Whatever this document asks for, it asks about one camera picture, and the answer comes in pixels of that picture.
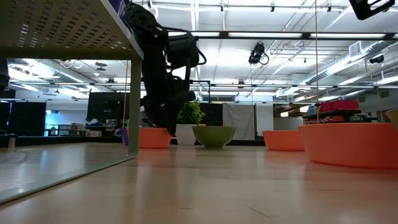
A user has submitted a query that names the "large black monitor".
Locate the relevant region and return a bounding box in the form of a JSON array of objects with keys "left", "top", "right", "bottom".
[{"left": 86, "top": 91, "right": 130, "bottom": 123}]

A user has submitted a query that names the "green plant in white pot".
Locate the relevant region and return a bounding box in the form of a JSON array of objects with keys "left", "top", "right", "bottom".
[{"left": 175, "top": 100, "right": 206, "bottom": 146}]

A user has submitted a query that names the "yellow hanging cord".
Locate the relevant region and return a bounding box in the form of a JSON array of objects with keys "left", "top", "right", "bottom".
[
  {"left": 123, "top": 59, "right": 129, "bottom": 130},
  {"left": 315, "top": 0, "right": 319, "bottom": 125}
]

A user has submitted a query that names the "small blue-purple plastic bowl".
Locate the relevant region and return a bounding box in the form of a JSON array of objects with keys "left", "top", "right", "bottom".
[{"left": 120, "top": 128, "right": 130, "bottom": 146}]

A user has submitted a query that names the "black storage rack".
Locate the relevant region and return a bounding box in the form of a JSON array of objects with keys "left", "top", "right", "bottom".
[{"left": 303, "top": 108, "right": 379, "bottom": 124}]

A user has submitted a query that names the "black metal stand frame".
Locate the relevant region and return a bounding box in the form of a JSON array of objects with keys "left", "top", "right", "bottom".
[{"left": 189, "top": 79, "right": 211, "bottom": 103}]

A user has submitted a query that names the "large orange plastic bowl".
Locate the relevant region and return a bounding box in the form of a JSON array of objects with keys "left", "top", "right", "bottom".
[{"left": 138, "top": 127, "right": 173, "bottom": 149}]

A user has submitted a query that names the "grey curtain panel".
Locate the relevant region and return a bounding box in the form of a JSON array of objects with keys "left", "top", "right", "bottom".
[{"left": 222, "top": 103, "right": 256, "bottom": 141}]

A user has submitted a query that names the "black overhead frame bar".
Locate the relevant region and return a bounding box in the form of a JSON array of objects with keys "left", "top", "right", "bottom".
[{"left": 167, "top": 30, "right": 398, "bottom": 40}]

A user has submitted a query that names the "black room divider panel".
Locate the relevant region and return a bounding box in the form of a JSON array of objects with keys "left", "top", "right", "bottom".
[{"left": 198, "top": 102, "right": 223, "bottom": 127}]

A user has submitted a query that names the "silver ventilation duct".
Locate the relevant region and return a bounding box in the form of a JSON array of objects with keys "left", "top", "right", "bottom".
[{"left": 306, "top": 40, "right": 391, "bottom": 85}]

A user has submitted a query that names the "small floral ceramic bowl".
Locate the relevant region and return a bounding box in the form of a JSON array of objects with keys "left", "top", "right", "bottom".
[{"left": 192, "top": 125, "right": 236, "bottom": 150}]

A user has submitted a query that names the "green perforated metal shelf riser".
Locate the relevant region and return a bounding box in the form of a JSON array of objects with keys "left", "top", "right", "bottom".
[{"left": 0, "top": 0, "right": 144, "bottom": 205}]

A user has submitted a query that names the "medium orange plastic bowl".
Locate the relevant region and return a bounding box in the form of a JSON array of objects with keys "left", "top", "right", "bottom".
[{"left": 298, "top": 123, "right": 398, "bottom": 170}]

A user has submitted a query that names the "black overhead camera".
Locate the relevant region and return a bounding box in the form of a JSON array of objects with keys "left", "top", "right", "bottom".
[{"left": 248, "top": 42, "right": 270, "bottom": 67}]

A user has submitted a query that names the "red storage box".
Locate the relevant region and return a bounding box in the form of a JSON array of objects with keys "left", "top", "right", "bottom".
[{"left": 320, "top": 99, "right": 360, "bottom": 113}]

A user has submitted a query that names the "small orange plastic bowl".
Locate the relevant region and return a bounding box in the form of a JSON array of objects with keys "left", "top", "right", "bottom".
[{"left": 262, "top": 129, "right": 306, "bottom": 152}]

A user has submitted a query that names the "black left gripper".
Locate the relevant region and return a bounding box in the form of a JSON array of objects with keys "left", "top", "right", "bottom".
[{"left": 141, "top": 76, "right": 197, "bottom": 136}]

